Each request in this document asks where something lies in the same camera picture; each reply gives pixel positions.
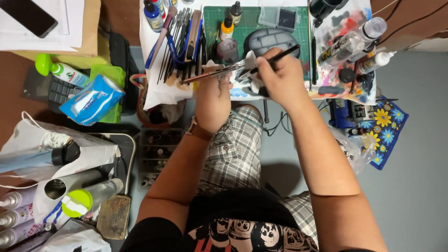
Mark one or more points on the stack of white papers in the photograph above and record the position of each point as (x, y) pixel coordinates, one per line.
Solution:
(68, 31)

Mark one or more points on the grey calculator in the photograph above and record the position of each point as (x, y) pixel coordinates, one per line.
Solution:
(61, 91)

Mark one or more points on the person's left fingers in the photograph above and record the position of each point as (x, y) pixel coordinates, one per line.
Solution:
(215, 78)

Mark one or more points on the grey stone-pattern oval base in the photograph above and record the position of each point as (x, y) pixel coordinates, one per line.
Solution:
(271, 40)

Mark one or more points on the blue floral cloth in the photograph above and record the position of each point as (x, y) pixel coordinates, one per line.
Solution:
(388, 129)

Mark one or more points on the white paper bag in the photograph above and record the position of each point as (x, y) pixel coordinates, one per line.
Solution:
(31, 133)

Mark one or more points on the brown envelope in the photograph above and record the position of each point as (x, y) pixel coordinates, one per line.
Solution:
(91, 31)

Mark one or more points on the clear bottle green cap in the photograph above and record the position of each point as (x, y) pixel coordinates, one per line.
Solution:
(94, 194)

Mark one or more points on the white nozzle squeeze bottle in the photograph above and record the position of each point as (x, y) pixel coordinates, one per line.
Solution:
(376, 61)

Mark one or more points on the plaid shorts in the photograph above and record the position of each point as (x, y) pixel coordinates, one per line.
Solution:
(234, 154)

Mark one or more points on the blue paint bottle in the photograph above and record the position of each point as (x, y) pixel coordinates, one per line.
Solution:
(153, 17)

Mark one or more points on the green cutting mat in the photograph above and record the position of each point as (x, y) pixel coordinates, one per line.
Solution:
(252, 21)

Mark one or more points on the green cap spray bottle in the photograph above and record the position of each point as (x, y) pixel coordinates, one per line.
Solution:
(61, 70)

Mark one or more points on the green plastic box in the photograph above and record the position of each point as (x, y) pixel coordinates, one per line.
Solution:
(110, 71)

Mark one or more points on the black printed t-shirt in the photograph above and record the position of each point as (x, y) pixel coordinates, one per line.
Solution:
(241, 224)

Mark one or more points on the black smartphone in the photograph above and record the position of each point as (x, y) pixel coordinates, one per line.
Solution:
(29, 15)

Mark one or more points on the dark paint dropper bottle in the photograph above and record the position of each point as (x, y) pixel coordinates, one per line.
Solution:
(236, 13)

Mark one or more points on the blue compressor unit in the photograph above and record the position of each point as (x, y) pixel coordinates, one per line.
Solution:
(344, 112)

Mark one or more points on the black slim pen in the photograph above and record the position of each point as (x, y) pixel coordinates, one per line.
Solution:
(314, 59)

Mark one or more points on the paint-stained plastic sheet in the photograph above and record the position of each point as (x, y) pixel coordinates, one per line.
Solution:
(344, 89)

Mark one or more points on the black cup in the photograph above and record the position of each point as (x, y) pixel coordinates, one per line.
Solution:
(323, 8)

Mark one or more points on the row of brushes and tools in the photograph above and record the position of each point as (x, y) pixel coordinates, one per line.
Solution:
(183, 42)

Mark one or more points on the silver spray can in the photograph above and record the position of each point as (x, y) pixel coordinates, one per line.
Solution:
(17, 198)
(17, 234)
(17, 215)

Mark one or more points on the large clear plastic bottle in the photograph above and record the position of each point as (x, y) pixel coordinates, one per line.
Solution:
(350, 42)

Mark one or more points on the yellow paint dropper bottle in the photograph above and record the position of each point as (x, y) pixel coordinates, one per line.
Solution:
(226, 30)

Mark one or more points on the black cap blue spray can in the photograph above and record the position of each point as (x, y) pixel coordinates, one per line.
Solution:
(35, 159)

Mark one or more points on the person's left hand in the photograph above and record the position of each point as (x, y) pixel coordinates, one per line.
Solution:
(212, 101)

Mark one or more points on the person's right hand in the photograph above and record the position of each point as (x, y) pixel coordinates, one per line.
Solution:
(285, 78)

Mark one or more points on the black case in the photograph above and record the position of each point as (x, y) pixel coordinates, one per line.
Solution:
(120, 52)

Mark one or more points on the clear plastic bag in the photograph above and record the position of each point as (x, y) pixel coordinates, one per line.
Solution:
(353, 150)

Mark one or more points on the black round jar lid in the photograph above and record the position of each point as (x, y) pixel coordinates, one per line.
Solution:
(347, 75)

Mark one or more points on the person's right fingers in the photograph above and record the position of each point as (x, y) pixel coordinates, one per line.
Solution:
(267, 68)

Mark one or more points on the clear organizer box of paints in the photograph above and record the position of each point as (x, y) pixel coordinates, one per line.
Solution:
(157, 154)

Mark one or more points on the grey open tube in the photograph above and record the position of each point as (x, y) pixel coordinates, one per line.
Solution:
(70, 183)

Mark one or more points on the paint-stained white tissue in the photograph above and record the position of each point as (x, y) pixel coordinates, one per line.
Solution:
(249, 63)

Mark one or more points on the small purple-tinted cup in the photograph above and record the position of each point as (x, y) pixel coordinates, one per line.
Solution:
(227, 50)

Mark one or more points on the silver airbrush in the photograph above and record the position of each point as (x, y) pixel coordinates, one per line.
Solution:
(210, 72)

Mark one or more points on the worn wooden block brush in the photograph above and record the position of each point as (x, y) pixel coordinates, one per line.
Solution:
(113, 217)

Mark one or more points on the blue tissue packet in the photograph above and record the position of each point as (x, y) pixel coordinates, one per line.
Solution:
(92, 101)

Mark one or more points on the clear plastic hinged box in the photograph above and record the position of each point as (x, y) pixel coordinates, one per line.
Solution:
(278, 17)

